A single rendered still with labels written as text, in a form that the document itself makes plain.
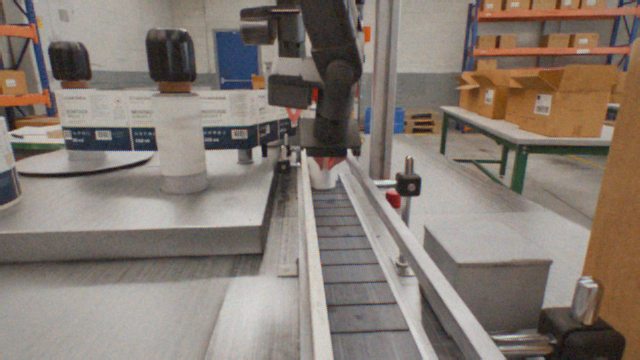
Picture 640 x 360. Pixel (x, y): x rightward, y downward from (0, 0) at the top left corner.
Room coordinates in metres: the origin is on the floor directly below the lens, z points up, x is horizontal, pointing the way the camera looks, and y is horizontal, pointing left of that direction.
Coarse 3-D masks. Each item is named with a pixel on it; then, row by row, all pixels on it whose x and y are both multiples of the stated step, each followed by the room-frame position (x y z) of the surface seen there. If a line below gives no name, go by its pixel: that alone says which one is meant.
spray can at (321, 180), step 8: (312, 104) 0.68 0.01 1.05; (312, 112) 0.67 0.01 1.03; (312, 160) 0.67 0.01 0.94; (328, 160) 0.66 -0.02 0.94; (312, 168) 0.67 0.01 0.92; (328, 168) 0.66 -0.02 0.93; (312, 176) 0.67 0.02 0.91; (320, 176) 0.66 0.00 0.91; (328, 176) 0.66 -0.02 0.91; (312, 184) 0.67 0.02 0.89; (320, 184) 0.66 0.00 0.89; (328, 184) 0.66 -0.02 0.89
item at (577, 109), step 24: (576, 72) 1.90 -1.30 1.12; (600, 72) 1.89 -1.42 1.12; (528, 96) 2.19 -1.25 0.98; (552, 96) 1.95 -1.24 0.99; (576, 96) 1.91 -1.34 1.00; (600, 96) 1.91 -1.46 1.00; (528, 120) 2.15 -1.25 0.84; (552, 120) 1.92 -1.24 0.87; (576, 120) 1.91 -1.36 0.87; (600, 120) 1.91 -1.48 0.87
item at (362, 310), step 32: (320, 192) 0.65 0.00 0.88; (320, 224) 0.50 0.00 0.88; (352, 224) 0.50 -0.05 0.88; (320, 256) 0.40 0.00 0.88; (352, 256) 0.40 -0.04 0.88; (352, 288) 0.33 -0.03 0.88; (384, 288) 0.33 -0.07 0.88; (352, 320) 0.28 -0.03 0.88; (384, 320) 0.28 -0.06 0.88; (352, 352) 0.24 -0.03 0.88; (384, 352) 0.24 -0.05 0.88; (416, 352) 0.24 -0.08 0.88
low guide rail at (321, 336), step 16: (304, 160) 0.78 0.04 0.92; (304, 176) 0.65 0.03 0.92; (304, 192) 0.55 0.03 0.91; (304, 208) 0.52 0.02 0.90; (320, 272) 0.30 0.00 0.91; (320, 288) 0.28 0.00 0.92; (320, 304) 0.25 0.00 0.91; (320, 320) 0.23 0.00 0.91; (320, 336) 0.22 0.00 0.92; (320, 352) 0.20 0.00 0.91
